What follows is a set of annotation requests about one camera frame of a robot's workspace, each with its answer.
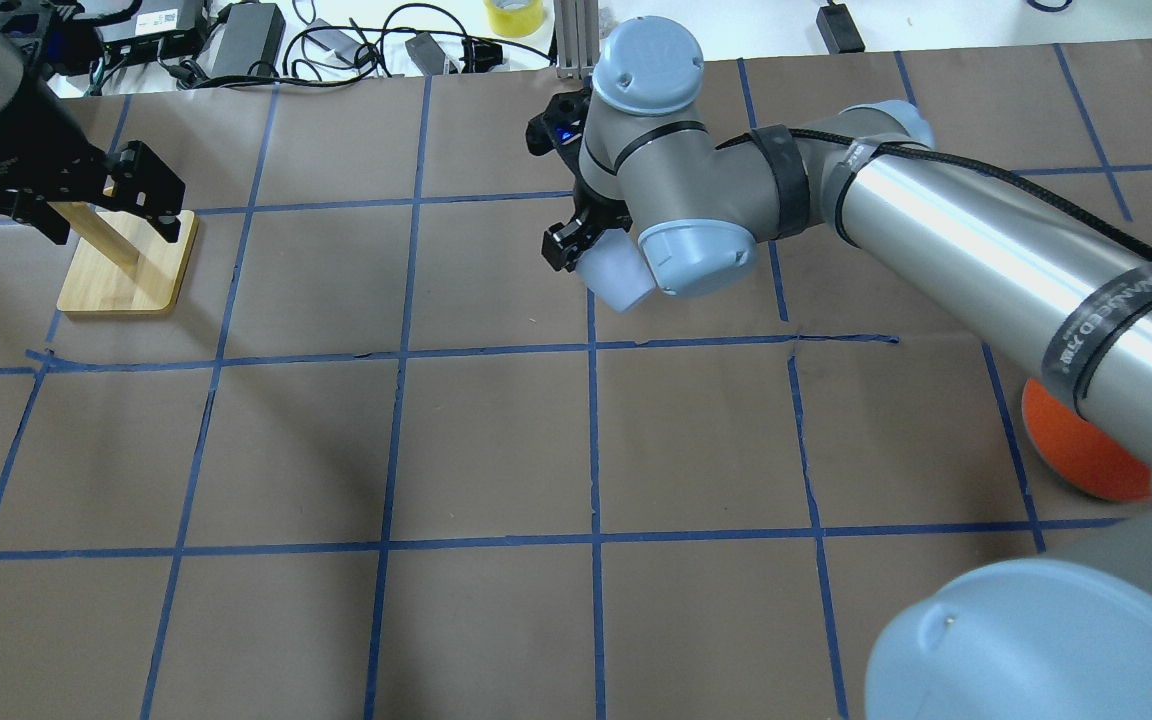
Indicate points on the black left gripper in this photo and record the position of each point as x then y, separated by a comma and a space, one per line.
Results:
18, 135

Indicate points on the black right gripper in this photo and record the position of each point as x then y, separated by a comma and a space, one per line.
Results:
591, 213

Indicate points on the light blue plastic cup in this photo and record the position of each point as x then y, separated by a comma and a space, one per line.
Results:
615, 271

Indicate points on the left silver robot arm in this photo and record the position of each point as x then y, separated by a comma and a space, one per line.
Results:
29, 110

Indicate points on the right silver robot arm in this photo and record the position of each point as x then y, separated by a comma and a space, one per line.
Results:
657, 205

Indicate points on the wooden cup rack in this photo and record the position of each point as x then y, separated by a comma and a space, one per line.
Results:
122, 266

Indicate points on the large black power brick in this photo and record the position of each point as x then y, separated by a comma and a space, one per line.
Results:
252, 34

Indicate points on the yellow tape roll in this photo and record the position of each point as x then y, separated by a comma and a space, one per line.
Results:
514, 18

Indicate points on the black power adapter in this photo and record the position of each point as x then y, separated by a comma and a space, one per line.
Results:
838, 29

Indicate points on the orange can with silver lid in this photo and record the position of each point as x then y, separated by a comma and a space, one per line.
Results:
1079, 452

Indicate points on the aluminium frame post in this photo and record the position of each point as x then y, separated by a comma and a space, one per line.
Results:
576, 30

